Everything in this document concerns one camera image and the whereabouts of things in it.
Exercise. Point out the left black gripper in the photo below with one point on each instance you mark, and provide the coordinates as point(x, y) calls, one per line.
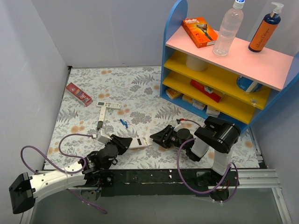
point(116, 143)

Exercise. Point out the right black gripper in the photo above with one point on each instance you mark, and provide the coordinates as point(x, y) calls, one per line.
point(168, 134)

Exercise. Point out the white red remote control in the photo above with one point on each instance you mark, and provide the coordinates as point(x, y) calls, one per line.
point(140, 142)

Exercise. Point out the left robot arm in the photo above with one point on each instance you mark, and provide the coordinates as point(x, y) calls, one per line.
point(27, 189)

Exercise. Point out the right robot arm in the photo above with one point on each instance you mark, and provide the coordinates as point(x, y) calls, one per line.
point(195, 140)

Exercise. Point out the slim white black remote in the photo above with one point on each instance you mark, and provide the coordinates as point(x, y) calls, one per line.
point(101, 118)

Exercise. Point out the white air conditioner remote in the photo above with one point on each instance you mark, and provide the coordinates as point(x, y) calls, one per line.
point(108, 105)

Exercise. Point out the white soap bar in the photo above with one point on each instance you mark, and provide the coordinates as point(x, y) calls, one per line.
point(210, 111)
point(187, 99)
point(198, 105)

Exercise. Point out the floral table mat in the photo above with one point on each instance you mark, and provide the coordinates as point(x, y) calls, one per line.
point(146, 113)

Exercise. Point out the red box on shelf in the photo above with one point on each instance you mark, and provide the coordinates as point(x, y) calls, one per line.
point(212, 93)

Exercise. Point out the red toothpaste box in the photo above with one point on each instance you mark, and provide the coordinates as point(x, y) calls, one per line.
point(79, 94)

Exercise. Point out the white paper roll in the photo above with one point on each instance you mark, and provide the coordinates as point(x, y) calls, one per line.
point(195, 63)

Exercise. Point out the blue pink yellow shelf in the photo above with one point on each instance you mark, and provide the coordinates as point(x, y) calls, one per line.
point(276, 71)

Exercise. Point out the blue white container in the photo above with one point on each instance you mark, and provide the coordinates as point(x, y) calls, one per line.
point(248, 85)

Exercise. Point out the orange razor box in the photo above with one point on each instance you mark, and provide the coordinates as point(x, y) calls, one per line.
point(199, 31)

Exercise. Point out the clear plastic water bottle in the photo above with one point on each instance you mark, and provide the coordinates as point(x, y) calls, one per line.
point(229, 27)

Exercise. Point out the orange pump bottle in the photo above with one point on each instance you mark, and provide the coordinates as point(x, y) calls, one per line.
point(266, 28)

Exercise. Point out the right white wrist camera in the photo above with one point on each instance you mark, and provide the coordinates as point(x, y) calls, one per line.
point(178, 127)

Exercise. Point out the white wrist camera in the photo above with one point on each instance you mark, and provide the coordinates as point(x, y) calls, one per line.
point(178, 127)
point(102, 137)

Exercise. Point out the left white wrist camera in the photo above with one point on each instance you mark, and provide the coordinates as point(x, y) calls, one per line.
point(102, 137)

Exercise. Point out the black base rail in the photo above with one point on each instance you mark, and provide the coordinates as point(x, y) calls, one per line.
point(151, 182)

